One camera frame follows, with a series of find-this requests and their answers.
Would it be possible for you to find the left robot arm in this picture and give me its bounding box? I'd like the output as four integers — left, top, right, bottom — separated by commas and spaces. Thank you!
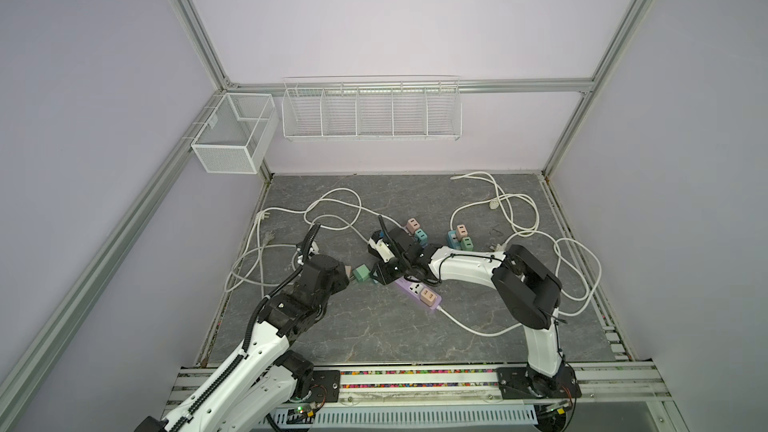
136, 254, 349, 431

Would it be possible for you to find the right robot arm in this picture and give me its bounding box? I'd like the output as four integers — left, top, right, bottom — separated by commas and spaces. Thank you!
368, 228, 564, 379

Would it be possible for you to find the pink plug upper purple strip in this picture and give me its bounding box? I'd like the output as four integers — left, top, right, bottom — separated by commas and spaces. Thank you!
405, 218, 421, 235

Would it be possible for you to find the pink plug purple strip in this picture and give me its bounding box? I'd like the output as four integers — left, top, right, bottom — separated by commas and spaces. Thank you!
419, 288, 440, 307
405, 218, 421, 235

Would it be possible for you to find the pink plug lower purple strip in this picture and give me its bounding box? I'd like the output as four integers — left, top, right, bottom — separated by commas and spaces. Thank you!
419, 288, 440, 307

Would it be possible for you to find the pink plug on teal strip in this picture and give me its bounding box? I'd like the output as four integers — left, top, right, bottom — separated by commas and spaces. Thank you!
455, 224, 469, 240

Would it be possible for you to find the green plug on teal strip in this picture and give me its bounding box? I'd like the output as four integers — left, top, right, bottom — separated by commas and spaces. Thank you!
460, 237, 474, 251

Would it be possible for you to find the teal power strip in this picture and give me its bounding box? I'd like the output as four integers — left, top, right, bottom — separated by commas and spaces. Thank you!
446, 230, 462, 250

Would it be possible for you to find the small white mesh basket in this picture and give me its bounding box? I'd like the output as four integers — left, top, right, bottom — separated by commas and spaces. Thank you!
192, 93, 279, 175

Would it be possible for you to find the white cable of lower strip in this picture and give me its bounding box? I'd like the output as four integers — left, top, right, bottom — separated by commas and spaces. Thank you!
437, 305, 523, 338

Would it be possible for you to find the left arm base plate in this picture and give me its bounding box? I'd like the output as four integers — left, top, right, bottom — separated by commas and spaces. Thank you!
290, 369, 341, 403

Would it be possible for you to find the white cables right bundle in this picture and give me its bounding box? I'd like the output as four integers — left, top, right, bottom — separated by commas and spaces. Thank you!
449, 170, 603, 319

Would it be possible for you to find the long white wire basket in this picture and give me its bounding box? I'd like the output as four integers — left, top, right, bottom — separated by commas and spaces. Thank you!
281, 76, 463, 141

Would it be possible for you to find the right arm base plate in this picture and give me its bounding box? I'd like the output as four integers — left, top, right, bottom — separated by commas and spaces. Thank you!
496, 363, 582, 399

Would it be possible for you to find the white vented cable duct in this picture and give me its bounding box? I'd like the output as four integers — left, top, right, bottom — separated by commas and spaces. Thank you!
271, 404, 539, 431

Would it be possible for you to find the aluminium frame rail front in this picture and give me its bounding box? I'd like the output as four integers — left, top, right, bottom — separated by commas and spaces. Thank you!
164, 361, 673, 412

